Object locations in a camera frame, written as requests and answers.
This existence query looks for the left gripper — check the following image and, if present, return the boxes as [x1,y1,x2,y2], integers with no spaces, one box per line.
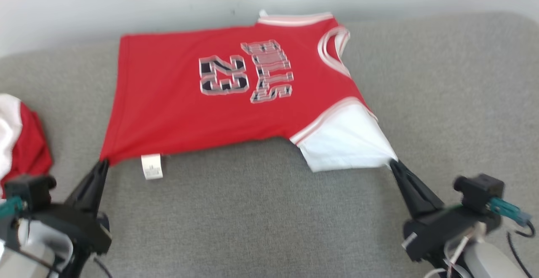
[0,160,112,278]

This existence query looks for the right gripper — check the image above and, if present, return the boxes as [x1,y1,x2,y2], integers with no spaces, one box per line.
[391,160,502,262]

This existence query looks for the red shorts with white stripe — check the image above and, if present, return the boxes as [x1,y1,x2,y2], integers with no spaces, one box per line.
[0,94,53,198]

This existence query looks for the red jersey with number 23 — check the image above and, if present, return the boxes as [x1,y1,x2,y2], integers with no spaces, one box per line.
[99,11,398,180]

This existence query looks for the grey fabric sofa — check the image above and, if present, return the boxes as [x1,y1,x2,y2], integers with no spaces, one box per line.
[0,12,539,278]

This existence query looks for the red white twisted wires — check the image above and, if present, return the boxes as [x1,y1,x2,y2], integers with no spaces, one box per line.
[423,223,485,278]

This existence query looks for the black left camera cable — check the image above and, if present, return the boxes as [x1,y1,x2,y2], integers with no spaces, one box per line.
[92,256,113,278]

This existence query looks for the black camera cable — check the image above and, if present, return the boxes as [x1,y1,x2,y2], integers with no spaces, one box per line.
[92,256,113,278]
[507,220,536,278]

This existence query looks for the teal left camera connector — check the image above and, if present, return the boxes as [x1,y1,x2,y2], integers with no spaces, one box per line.
[0,197,24,220]

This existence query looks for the teal camera connector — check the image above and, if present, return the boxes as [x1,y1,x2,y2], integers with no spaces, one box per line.
[0,197,24,220]
[488,198,532,227]

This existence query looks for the teal right camera connector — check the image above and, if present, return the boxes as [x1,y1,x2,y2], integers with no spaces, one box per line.
[488,198,532,227]

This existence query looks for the black right camera cable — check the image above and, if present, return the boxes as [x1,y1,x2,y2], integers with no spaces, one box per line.
[507,220,536,278]

